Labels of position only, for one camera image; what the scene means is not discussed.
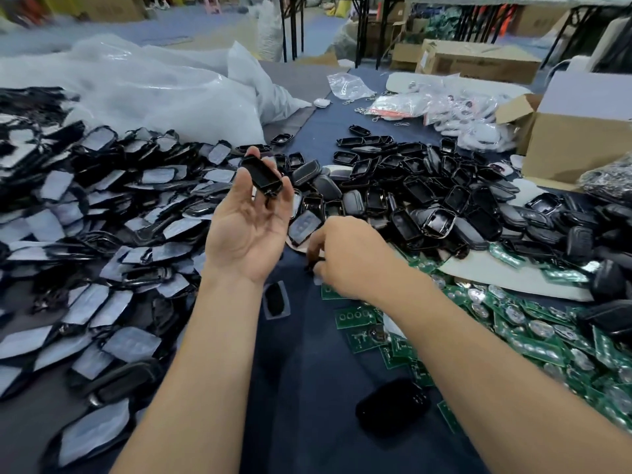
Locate large open cardboard box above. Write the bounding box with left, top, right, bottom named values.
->
left=494, top=68, right=632, bottom=192

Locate lone glossy black shell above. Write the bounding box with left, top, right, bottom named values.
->
left=355, top=378, right=431, bottom=437

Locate large white plastic bag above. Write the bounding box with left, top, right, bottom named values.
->
left=0, top=34, right=312, bottom=146

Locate brown cardboard box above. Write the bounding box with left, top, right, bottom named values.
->
left=415, top=39, right=544, bottom=87

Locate person's left hand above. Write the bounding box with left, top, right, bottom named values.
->
left=204, top=145, right=296, bottom=287

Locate small crumpled clear plastic bag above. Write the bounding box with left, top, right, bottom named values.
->
left=327, top=72, right=379, bottom=103

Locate clear bag of metal parts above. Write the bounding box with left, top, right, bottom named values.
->
left=577, top=153, right=632, bottom=203

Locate white sack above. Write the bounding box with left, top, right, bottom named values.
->
left=255, top=0, right=288, bottom=63

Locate pile of shells with pads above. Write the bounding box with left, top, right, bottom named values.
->
left=0, top=86, right=298, bottom=470

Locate pile of assembled black fobs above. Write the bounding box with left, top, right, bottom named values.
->
left=523, top=187, right=632, bottom=342

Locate person's right forearm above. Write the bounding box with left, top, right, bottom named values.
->
left=380, top=266, right=632, bottom=474

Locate person's right hand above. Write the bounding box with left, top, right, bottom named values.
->
left=306, top=215, right=411, bottom=302

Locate heap of clear parts bags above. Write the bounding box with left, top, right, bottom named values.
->
left=425, top=88, right=519, bottom=154

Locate clear bag with red label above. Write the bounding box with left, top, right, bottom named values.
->
left=360, top=92, right=431, bottom=121

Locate pile of green circuit boards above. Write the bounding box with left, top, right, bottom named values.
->
left=321, top=242, right=632, bottom=435

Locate person's left forearm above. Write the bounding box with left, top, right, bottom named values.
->
left=111, top=266, right=263, bottom=474

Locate black metal table frame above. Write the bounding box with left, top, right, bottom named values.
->
left=279, top=0, right=416, bottom=65

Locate pile of black shell halves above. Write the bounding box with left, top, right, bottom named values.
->
left=286, top=123, right=535, bottom=257

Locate tan cardboard box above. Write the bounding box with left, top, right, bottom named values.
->
left=74, top=0, right=149, bottom=24

